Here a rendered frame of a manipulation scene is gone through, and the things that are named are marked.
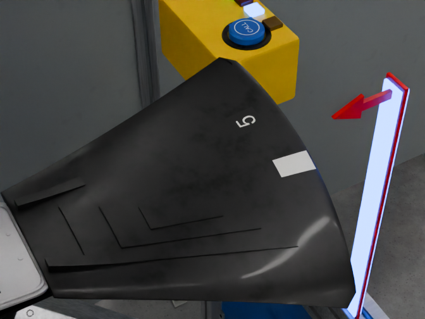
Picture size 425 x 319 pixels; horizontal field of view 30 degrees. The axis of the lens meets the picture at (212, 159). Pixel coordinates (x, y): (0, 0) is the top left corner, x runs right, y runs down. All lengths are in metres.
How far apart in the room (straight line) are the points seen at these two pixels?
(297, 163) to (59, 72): 0.84
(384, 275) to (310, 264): 1.45
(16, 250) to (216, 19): 0.45
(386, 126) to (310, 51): 1.02
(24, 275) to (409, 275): 1.58
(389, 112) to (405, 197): 1.53
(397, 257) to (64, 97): 1.00
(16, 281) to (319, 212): 0.23
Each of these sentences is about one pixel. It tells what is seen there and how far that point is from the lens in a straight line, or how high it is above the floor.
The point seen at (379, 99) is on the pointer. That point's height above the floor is 1.18.
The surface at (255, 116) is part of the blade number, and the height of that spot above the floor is 1.18.
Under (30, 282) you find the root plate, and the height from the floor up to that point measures 1.18.
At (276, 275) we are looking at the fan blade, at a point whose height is 1.15.
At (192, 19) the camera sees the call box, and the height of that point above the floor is 1.07.
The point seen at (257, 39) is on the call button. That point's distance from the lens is 0.88.
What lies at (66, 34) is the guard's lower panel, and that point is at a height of 0.81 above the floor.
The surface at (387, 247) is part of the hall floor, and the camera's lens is 2.08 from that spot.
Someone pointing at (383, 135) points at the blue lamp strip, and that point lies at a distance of 0.70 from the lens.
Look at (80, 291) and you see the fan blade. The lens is 0.53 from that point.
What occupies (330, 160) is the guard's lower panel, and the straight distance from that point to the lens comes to 2.00.
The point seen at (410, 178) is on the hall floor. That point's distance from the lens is 2.26.
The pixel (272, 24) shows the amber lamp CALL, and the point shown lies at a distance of 0.90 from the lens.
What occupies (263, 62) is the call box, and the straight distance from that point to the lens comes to 0.88.
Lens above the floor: 1.61
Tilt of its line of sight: 46 degrees down
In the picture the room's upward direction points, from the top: 1 degrees counter-clockwise
